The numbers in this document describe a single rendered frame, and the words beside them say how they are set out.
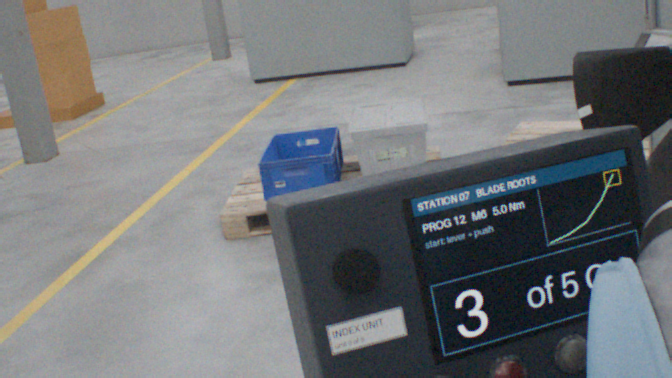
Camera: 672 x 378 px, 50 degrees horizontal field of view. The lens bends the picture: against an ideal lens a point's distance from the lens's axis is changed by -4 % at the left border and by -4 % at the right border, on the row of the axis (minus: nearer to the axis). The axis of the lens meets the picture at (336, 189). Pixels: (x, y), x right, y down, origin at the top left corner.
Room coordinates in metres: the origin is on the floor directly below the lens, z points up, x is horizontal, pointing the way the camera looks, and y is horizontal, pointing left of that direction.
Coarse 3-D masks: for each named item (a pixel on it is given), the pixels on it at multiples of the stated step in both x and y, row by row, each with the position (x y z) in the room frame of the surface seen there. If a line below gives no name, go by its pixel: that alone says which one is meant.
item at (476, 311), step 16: (480, 272) 0.44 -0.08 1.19; (496, 272) 0.44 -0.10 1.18; (432, 288) 0.43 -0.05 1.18; (448, 288) 0.43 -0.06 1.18; (464, 288) 0.43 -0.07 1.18; (480, 288) 0.43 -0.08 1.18; (496, 288) 0.43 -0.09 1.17; (432, 304) 0.43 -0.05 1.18; (448, 304) 0.43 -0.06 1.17; (464, 304) 0.43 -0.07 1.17; (480, 304) 0.43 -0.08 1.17; (496, 304) 0.43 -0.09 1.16; (448, 320) 0.42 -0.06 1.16; (464, 320) 0.43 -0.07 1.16; (480, 320) 0.43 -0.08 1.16; (496, 320) 0.43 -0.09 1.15; (448, 336) 0.42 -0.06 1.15; (464, 336) 0.42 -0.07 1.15; (480, 336) 0.42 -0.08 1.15; (496, 336) 0.43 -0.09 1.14; (448, 352) 0.42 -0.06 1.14
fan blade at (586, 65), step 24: (624, 48) 1.26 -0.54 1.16; (648, 48) 1.22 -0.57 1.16; (576, 72) 1.36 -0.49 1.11; (600, 72) 1.30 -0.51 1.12; (624, 72) 1.25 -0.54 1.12; (648, 72) 1.21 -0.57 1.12; (576, 96) 1.35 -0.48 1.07; (600, 96) 1.29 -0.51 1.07; (624, 96) 1.25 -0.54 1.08; (648, 96) 1.21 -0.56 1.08; (600, 120) 1.29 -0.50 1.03; (624, 120) 1.25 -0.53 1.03; (648, 120) 1.21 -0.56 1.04
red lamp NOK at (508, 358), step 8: (496, 360) 0.42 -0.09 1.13; (504, 360) 0.42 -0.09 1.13; (512, 360) 0.42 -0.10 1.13; (520, 360) 0.42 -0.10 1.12; (496, 368) 0.42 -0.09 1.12; (504, 368) 0.41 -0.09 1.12; (512, 368) 0.41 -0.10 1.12; (520, 368) 0.42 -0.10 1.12; (496, 376) 0.41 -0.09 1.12; (504, 376) 0.41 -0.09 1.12; (512, 376) 0.41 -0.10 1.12; (520, 376) 0.41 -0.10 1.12
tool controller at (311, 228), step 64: (320, 192) 0.47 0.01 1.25; (384, 192) 0.44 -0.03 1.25; (448, 192) 0.45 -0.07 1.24; (512, 192) 0.45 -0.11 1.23; (576, 192) 0.46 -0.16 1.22; (640, 192) 0.47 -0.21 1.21; (320, 256) 0.43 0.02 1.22; (384, 256) 0.43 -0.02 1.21; (448, 256) 0.44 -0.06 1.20; (512, 256) 0.44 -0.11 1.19; (576, 256) 0.45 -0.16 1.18; (320, 320) 0.41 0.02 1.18; (384, 320) 0.42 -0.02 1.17; (512, 320) 0.43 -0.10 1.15; (576, 320) 0.44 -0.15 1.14
